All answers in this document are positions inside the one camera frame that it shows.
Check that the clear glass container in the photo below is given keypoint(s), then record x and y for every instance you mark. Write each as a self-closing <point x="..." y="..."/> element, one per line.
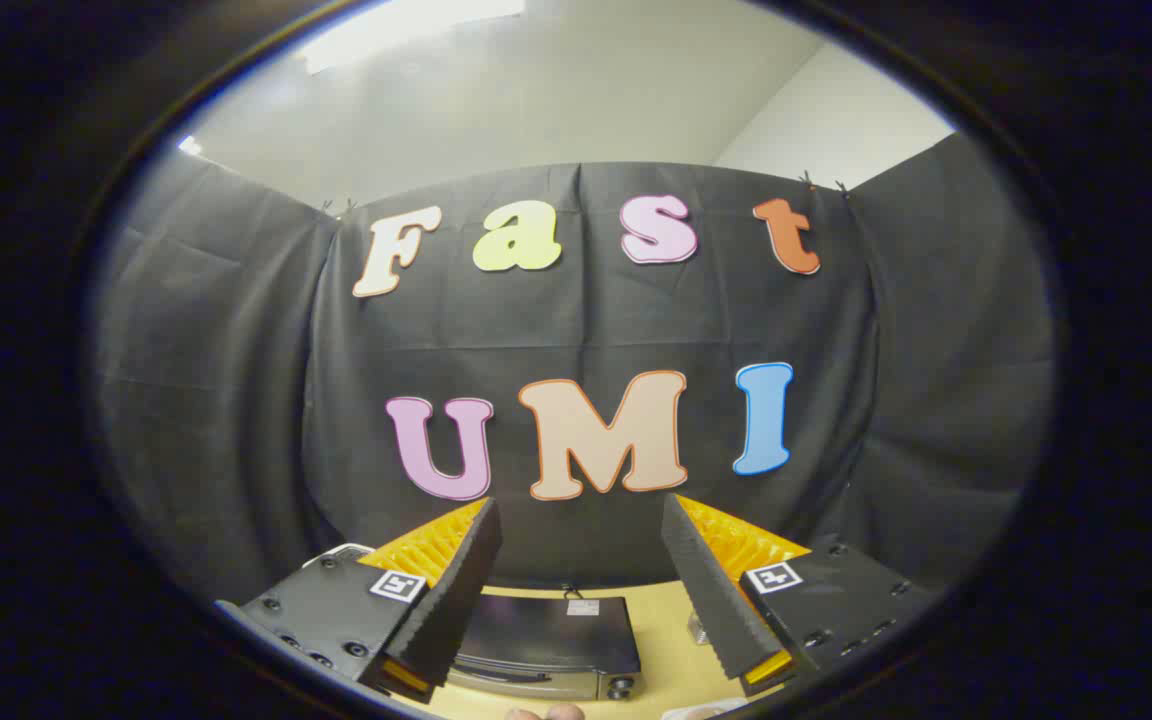
<point x="697" y="630"/>

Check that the black backdrop cloth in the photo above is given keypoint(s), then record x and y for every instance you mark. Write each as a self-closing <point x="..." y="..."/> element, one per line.
<point x="586" y="320"/>

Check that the white bread toaster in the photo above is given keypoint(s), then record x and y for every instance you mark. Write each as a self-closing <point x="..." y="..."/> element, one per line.
<point x="346" y="551"/>

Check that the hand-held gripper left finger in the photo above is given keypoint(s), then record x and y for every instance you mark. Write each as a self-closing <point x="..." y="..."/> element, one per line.
<point x="461" y="580"/>

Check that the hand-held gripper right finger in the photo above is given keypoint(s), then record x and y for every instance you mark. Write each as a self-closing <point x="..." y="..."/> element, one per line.
<point x="701" y="590"/>

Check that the black toaster oven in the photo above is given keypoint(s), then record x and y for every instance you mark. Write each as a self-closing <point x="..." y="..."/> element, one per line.
<point x="546" y="632"/>

